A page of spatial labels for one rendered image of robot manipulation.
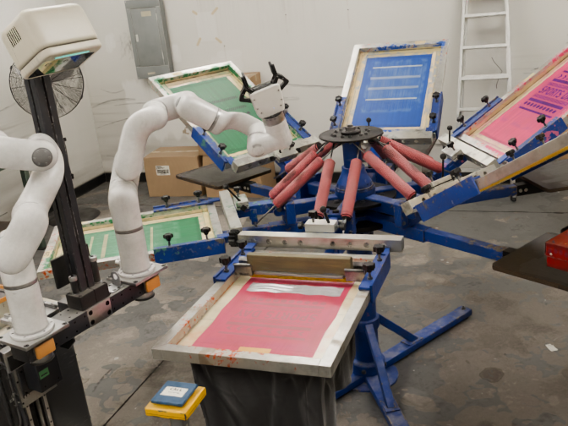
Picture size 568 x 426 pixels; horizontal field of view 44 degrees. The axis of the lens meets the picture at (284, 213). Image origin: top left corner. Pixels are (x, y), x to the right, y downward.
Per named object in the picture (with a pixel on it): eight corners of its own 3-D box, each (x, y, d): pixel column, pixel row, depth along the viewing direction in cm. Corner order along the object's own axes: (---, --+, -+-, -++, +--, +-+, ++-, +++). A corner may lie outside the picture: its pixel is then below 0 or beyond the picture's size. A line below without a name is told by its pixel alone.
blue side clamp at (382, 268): (373, 303, 240) (372, 286, 238) (359, 303, 242) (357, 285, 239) (390, 268, 266) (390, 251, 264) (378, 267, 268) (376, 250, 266)
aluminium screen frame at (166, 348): (331, 378, 198) (330, 367, 196) (152, 359, 218) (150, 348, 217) (388, 264, 267) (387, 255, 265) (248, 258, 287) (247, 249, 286)
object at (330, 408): (331, 471, 224) (319, 357, 210) (320, 469, 225) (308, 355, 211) (364, 390, 264) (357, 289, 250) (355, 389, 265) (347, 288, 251)
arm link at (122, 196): (113, 237, 228) (104, 190, 222) (114, 224, 240) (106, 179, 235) (144, 232, 229) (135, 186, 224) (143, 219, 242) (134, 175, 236)
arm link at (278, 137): (251, 147, 240) (250, 163, 232) (242, 122, 233) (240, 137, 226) (293, 137, 237) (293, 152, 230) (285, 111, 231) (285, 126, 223)
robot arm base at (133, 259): (104, 274, 239) (95, 232, 234) (130, 260, 249) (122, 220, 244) (137, 281, 231) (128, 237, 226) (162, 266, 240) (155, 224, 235)
